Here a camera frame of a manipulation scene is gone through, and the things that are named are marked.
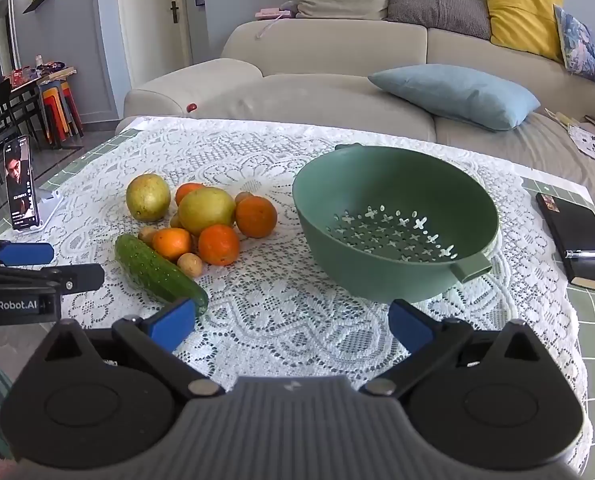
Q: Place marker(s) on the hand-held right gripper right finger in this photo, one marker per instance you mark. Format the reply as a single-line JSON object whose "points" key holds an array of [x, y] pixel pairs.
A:
{"points": [[410, 322]]}

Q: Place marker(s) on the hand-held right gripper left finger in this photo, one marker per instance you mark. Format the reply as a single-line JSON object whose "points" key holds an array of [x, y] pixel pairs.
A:
{"points": [[170, 322]]}

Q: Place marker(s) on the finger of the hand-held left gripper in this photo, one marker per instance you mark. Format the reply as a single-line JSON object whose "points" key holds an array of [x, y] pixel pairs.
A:
{"points": [[24, 253], [77, 277]]}

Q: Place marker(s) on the green cucumber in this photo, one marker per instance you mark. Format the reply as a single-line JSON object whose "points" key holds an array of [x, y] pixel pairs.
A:
{"points": [[152, 270]]}

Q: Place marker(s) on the small brown longan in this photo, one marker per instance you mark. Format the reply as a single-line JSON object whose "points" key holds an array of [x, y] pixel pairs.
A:
{"points": [[175, 220], [242, 197], [147, 235], [190, 265]]}

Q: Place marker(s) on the orange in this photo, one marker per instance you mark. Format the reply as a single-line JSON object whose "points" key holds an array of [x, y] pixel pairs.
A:
{"points": [[187, 191], [256, 216], [219, 245], [172, 244]]}

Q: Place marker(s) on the green colander bowl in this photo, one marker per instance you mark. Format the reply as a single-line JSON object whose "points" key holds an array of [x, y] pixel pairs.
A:
{"points": [[377, 185]]}

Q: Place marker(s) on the white phone stand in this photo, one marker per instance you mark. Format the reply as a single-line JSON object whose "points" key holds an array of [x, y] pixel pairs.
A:
{"points": [[49, 205]]}

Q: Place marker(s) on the black smartphone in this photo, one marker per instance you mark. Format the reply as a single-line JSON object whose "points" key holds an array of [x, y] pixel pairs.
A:
{"points": [[22, 180]]}

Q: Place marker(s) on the white lace tablecloth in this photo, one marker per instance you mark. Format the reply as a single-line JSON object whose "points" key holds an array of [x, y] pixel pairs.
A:
{"points": [[277, 285]]}

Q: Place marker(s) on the stacked colourful stools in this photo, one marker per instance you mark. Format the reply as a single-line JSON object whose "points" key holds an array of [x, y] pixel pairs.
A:
{"points": [[59, 110]]}

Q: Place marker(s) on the cluttered dining table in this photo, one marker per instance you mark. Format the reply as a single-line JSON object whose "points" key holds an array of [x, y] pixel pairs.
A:
{"points": [[37, 77]]}

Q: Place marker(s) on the silver pen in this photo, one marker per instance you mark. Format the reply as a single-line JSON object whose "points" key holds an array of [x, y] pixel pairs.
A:
{"points": [[590, 254]]}

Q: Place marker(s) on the light blue pillow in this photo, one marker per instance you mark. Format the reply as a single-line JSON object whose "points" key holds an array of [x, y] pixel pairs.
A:
{"points": [[452, 95]]}

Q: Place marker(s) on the yellow booklet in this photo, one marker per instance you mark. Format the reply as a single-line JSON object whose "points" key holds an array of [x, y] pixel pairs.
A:
{"points": [[562, 117]]}

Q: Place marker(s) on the white door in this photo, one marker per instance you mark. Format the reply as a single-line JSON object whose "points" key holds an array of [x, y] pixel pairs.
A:
{"points": [[147, 20]]}

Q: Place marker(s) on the beige sofa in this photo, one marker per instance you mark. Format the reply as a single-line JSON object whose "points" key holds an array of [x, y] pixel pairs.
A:
{"points": [[327, 45]]}

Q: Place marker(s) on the grey checked pillow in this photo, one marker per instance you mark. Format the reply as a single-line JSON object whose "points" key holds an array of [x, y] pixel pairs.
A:
{"points": [[437, 10]]}

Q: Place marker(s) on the blue floral pillow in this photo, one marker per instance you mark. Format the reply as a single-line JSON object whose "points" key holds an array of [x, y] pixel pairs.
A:
{"points": [[577, 45]]}

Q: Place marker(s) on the pink telephone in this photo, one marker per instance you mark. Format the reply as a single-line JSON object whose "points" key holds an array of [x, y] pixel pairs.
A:
{"points": [[272, 11]]}

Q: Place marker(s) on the yellow pillow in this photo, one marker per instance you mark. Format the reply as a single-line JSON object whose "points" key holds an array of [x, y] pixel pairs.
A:
{"points": [[522, 10]]}

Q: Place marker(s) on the dark wall shelf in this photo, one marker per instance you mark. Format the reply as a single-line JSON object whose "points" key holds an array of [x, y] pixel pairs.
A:
{"points": [[39, 1]]}

